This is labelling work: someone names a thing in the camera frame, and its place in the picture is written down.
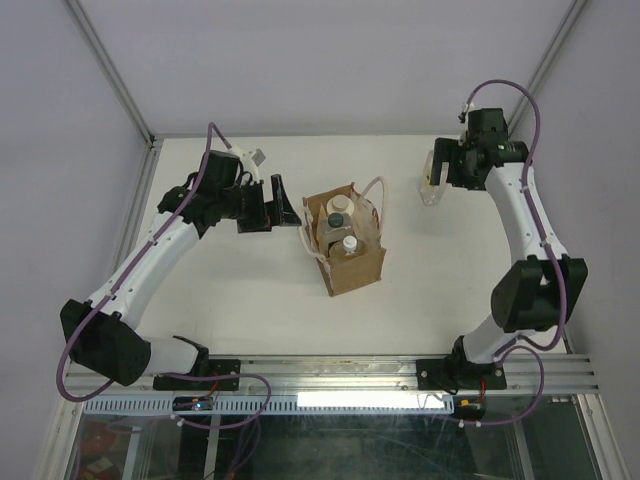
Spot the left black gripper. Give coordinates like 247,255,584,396
220,175,301,233

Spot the clear square bottle dark cap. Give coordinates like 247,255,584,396
418,150,448,206

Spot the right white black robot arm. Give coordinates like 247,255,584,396
418,108,588,393

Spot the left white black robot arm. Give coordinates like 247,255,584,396
60,151,301,389

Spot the brown canvas tote bag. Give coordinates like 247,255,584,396
299,176,388,297

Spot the white cream jar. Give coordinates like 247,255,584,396
326,194,355,216

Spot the clear bottle white cap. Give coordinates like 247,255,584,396
329,235,366,263

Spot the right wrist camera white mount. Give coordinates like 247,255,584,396
458,101,475,124

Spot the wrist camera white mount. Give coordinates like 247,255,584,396
229,145,266,182
458,101,475,124

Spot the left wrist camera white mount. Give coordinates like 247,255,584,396
229,145,266,182

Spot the left aluminium corner post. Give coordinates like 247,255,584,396
63,0,160,151

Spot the aluminium corner post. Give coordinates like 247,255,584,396
506,0,592,135
63,0,160,151

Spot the aluminium rail frame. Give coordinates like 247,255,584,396
63,352,599,401

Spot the right aluminium corner post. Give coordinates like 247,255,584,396
506,0,592,135

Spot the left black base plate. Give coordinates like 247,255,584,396
153,357,241,393

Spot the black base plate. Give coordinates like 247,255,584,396
415,357,507,393
153,357,241,393

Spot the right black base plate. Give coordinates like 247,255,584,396
415,357,507,393

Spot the grey slotted cable duct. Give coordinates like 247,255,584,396
84,391,454,416

